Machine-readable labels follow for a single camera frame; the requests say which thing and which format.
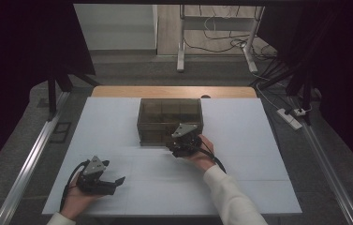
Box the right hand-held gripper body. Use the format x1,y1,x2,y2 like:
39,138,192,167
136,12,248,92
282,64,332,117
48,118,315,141
170,122,204,158

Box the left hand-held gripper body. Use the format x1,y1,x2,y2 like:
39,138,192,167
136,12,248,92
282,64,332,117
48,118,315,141
76,155,117,196

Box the smoky acrylic drawer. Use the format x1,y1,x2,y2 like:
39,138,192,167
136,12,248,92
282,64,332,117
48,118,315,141
138,129,178,147

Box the smoky acrylic drawer box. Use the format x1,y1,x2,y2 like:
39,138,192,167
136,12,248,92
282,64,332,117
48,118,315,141
136,97,204,147

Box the person's right hand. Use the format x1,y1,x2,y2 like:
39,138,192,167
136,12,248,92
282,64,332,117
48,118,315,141
183,134,217,173

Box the person's left hand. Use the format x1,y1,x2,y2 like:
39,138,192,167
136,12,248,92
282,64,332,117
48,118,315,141
60,172,104,221

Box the wooden table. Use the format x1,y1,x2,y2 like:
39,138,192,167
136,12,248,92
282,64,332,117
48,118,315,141
90,85,258,99

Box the white table cover board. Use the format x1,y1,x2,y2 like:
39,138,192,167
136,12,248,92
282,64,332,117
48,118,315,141
41,97,303,218

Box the black floor plate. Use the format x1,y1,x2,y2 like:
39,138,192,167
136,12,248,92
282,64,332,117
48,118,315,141
50,121,72,144

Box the black metal stand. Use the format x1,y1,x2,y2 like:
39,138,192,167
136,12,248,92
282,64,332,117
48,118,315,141
248,62,314,126
47,67,102,121

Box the white power strip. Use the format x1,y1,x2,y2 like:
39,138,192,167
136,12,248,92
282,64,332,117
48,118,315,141
276,107,303,131

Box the white cabinet panel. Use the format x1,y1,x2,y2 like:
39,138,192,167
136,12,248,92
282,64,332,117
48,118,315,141
73,3,159,51

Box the black curtain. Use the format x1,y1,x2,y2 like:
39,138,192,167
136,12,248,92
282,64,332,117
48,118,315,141
0,0,96,182
257,0,353,182

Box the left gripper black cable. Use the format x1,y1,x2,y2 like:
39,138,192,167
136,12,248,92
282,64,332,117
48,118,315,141
59,158,91,214

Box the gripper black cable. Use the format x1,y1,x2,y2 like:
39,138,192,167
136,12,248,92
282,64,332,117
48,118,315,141
197,139,228,174
59,158,91,214

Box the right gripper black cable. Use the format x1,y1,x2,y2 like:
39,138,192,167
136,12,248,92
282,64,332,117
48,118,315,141
197,139,228,174

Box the aluminium floor rail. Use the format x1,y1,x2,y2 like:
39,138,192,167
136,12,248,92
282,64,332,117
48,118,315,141
289,97,353,225
0,90,72,225

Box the white floor cable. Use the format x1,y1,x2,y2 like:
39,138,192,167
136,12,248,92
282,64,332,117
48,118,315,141
255,82,281,111

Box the black floor cables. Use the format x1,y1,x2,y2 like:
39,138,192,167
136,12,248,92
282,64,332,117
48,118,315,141
183,4,278,62

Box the white desk frame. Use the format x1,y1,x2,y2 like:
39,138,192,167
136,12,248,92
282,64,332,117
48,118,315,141
176,4,266,74

